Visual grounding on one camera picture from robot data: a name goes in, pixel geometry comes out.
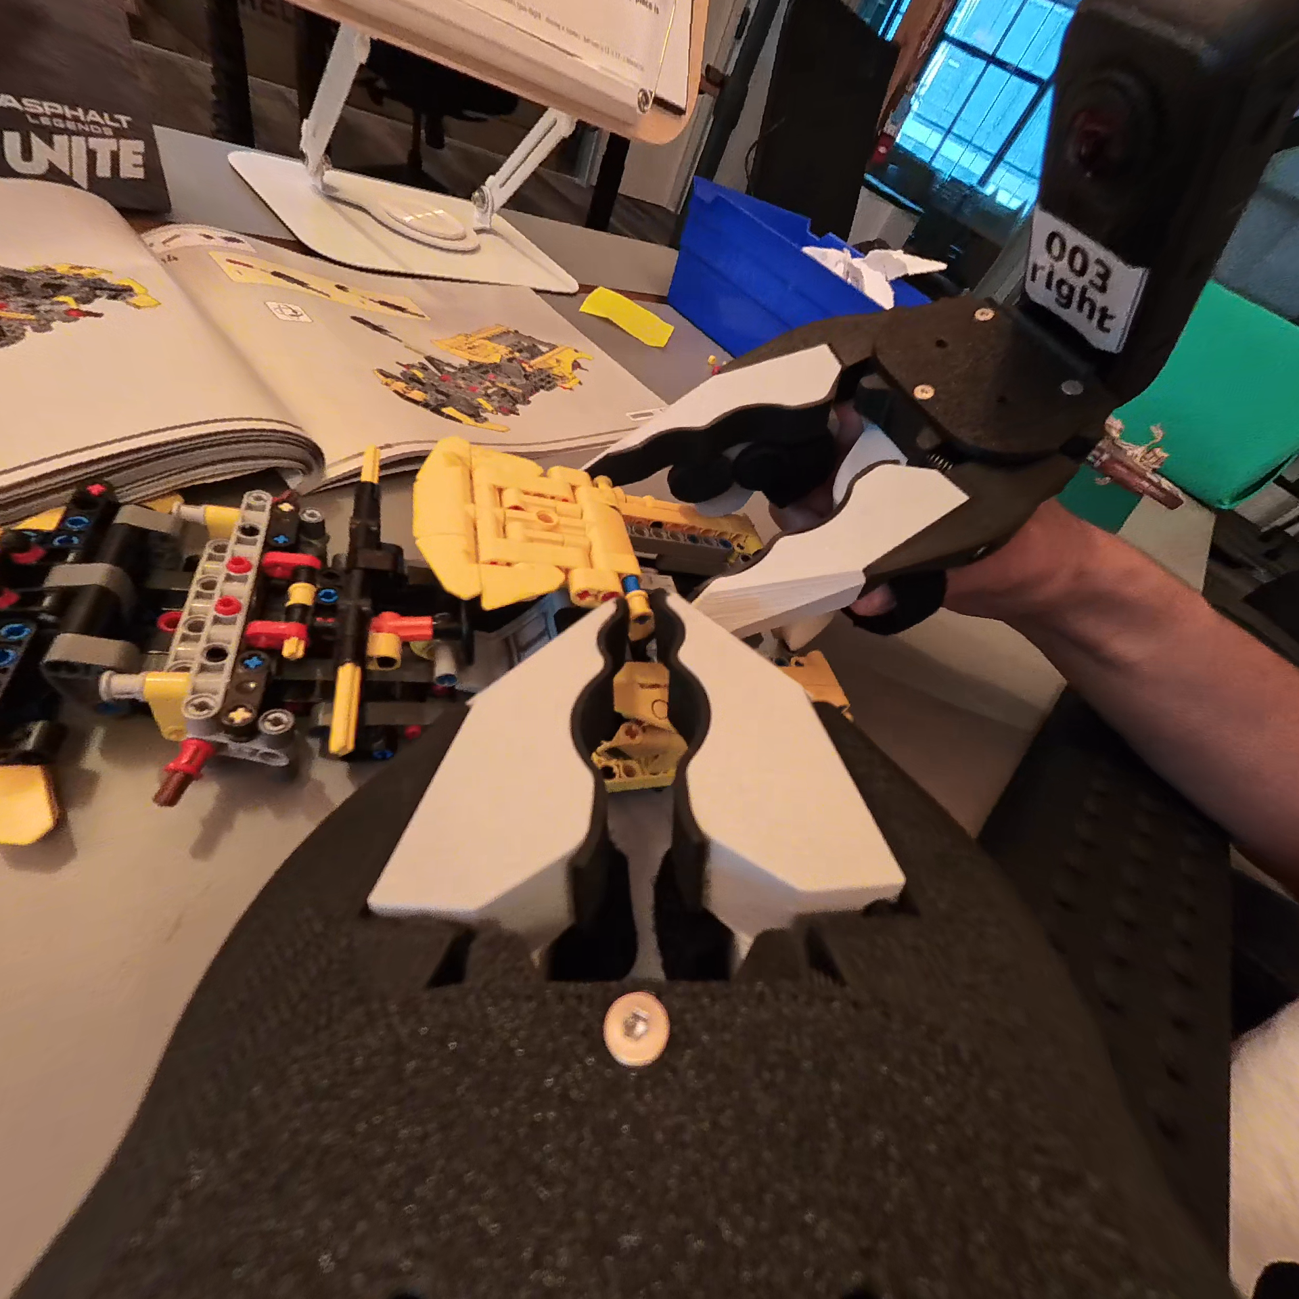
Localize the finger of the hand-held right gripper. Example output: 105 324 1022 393
586 344 846 489
693 460 973 652

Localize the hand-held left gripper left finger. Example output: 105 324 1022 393
368 598 631 930

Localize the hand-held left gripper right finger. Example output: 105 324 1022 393
654 591 908 941

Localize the yellow toy brick car model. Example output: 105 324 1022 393
0 437 854 850

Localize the person's right forearm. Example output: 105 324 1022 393
1055 508 1299 865

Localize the person's right hand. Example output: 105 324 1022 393
942 500 1087 629

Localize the yellow paper piece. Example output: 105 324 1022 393
579 287 676 349

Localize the blue storage bin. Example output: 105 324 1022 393
668 175 936 358

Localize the white crumpled paper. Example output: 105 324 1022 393
801 239 950 312

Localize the large paned window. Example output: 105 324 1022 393
892 0 1078 216

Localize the black dimpled chair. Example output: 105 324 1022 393
979 690 1299 1299

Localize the open instruction booklet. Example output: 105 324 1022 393
0 179 671 525

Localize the toy car set box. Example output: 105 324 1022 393
0 0 172 216

